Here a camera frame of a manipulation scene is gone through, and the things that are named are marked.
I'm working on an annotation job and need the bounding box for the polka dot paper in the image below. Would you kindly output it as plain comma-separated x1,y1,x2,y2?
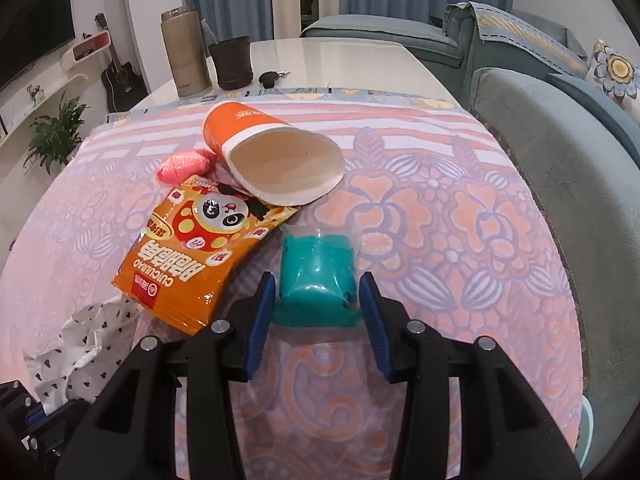
22,295,144,407

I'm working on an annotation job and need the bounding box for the green potted plant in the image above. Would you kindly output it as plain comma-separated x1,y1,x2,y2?
23,94,92,177

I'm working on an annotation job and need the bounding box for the pink plastic wrapper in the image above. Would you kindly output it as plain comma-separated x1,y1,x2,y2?
155,148,217,185

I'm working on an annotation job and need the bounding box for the orange snack bag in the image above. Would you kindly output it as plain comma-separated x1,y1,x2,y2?
110,175,301,336

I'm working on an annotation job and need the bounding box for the orange paper cup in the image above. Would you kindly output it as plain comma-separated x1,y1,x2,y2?
201,101,346,207

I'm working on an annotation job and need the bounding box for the pink floral tablecloth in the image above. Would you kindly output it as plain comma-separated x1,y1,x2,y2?
0,85,587,480

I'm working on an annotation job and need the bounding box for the black television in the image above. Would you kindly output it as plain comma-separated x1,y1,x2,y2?
0,0,77,94

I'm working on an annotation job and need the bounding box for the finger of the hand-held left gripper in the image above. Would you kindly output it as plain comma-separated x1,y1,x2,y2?
0,380,96,467

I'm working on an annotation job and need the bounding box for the floral cushion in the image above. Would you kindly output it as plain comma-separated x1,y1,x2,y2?
586,38,640,111

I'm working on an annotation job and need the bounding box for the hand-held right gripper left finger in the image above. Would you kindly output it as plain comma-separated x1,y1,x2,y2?
54,271,277,480

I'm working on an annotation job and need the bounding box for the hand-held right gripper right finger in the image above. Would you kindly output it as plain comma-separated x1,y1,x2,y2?
358,271,584,480

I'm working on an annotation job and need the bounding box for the light blue bin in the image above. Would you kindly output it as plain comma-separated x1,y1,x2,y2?
575,395,596,467

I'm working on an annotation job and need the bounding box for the beige thermos bottle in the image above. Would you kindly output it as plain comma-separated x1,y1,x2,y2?
160,6,211,99

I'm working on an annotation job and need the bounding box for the red and white shelf box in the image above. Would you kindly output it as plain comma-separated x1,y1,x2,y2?
60,29,112,74

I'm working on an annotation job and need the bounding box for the dark brown cup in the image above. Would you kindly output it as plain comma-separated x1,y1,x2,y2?
202,20,253,91

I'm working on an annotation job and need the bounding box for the black acoustic guitar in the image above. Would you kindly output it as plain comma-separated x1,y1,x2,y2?
94,12,149,114

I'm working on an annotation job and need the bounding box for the teal sofa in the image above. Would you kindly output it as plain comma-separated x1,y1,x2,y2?
300,2,640,467

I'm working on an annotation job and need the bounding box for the blue cushion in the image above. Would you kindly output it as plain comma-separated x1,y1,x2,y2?
545,72,640,147

